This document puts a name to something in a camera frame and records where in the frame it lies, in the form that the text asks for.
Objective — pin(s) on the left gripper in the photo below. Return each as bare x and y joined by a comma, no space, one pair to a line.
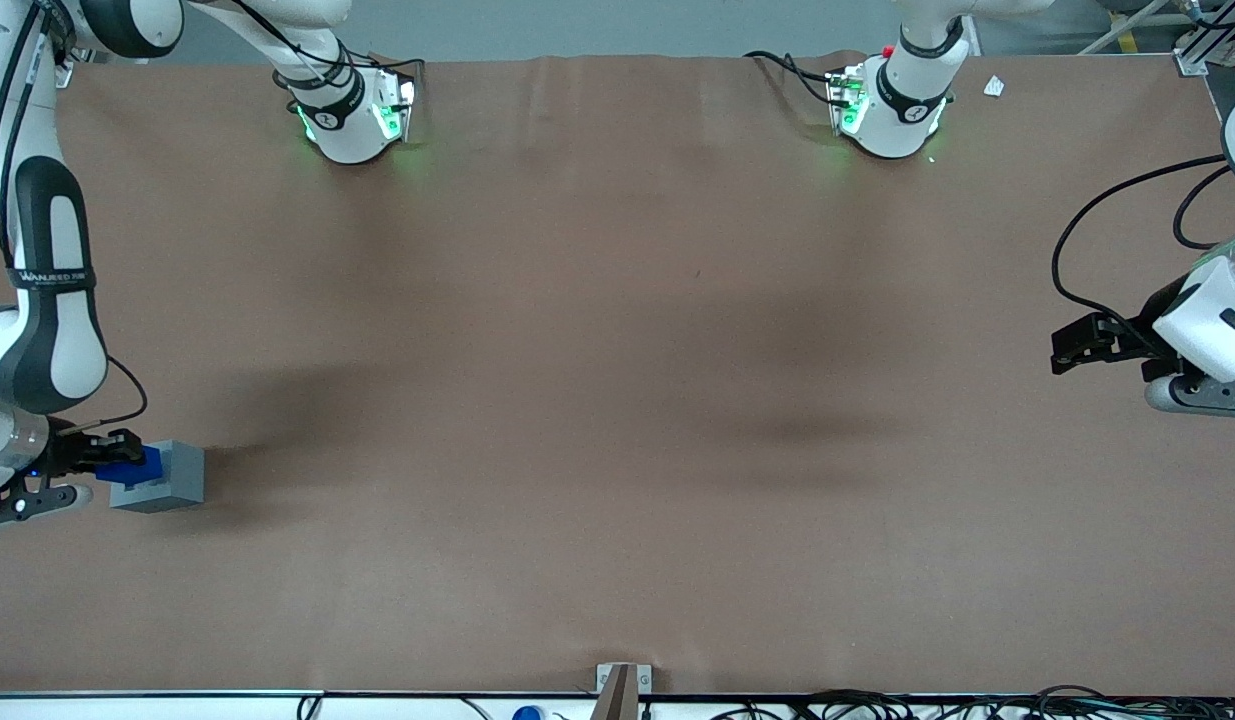
1145,334

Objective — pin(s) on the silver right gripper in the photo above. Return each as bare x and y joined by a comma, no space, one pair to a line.
73,452

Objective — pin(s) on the blue square plastic part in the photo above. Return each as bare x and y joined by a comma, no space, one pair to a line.
137,470

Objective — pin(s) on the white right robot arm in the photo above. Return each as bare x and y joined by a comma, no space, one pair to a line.
47,330

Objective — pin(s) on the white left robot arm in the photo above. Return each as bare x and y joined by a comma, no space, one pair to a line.
902,110

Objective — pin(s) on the gray square base block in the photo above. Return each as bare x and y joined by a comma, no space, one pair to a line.
182,475

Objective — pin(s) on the small white paper scrap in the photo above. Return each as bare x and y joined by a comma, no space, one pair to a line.
994,86

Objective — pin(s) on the brown table cover sheet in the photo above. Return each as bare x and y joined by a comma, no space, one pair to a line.
617,400

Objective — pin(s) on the small blue round object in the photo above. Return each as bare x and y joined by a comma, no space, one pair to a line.
527,713

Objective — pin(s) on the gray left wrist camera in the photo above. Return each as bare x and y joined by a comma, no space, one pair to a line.
1202,395

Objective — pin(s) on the aluminium profile frame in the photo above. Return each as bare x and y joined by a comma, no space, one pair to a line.
1212,35

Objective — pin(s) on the gray metal table edge bracket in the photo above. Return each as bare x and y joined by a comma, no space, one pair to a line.
622,690

